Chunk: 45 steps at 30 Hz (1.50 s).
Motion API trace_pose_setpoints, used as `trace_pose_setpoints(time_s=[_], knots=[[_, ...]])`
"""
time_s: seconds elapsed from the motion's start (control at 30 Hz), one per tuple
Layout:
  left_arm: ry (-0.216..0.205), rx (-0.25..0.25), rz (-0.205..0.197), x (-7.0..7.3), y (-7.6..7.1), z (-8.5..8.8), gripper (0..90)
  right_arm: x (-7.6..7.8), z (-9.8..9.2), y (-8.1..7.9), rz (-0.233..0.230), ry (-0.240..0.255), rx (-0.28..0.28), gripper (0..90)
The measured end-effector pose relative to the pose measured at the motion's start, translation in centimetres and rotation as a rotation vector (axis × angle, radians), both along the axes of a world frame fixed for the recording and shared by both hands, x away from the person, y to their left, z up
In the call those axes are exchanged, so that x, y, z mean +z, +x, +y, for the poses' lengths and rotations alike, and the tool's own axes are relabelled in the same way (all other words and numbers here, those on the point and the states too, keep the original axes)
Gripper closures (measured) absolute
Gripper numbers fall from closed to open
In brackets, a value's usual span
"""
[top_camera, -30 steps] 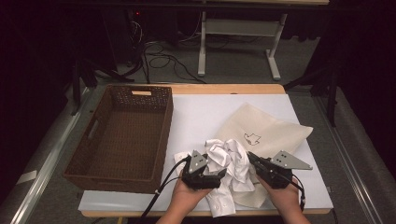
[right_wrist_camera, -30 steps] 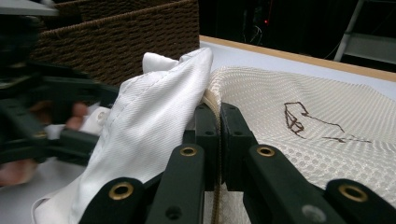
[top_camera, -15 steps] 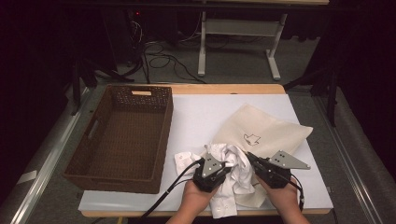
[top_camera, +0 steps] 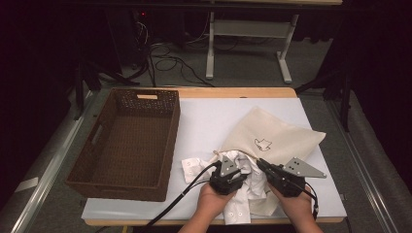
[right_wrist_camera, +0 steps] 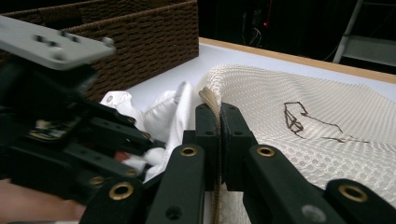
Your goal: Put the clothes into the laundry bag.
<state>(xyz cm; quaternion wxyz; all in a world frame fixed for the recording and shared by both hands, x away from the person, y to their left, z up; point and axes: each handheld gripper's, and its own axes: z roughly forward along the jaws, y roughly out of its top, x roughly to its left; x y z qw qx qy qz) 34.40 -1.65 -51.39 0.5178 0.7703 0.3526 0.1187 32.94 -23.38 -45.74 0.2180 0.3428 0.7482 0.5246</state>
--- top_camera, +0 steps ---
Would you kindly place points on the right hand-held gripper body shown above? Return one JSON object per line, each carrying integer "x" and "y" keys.
{"x": 288, "y": 181}

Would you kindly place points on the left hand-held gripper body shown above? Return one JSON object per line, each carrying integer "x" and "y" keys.
{"x": 225, "y": 183}

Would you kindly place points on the white shirt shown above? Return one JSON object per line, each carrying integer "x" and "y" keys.
{"x": 239, "y": 207}

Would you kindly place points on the brown wicker basket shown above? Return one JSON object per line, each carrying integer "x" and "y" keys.
{"x": 129, "y": 145}

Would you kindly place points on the person's left hand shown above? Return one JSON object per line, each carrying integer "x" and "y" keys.
{"x": 210, "y": 204}

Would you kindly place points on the person's right hand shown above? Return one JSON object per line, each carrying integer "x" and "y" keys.
{"x": 296, "y": 207}

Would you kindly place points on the white table mat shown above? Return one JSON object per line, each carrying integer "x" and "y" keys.
{"x": 200, "y": 123}

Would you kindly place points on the black stand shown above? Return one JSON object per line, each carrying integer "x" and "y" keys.
{"x": 81, "y": 87}
{"x": 346, "y": 97}

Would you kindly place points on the black equipment with red light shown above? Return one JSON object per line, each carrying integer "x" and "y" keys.
{"x": 142, "y": 29}

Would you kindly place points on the white tape strip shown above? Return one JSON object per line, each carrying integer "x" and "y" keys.
{"x": 26, "y": 184}

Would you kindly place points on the metal floor rail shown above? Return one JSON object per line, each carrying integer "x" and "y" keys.
{"x": 359, "y": 155}
{"x": 55, "y": 161}

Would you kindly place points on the white desk frame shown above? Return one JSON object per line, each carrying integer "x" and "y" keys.
{"x": 210, "y": 48}

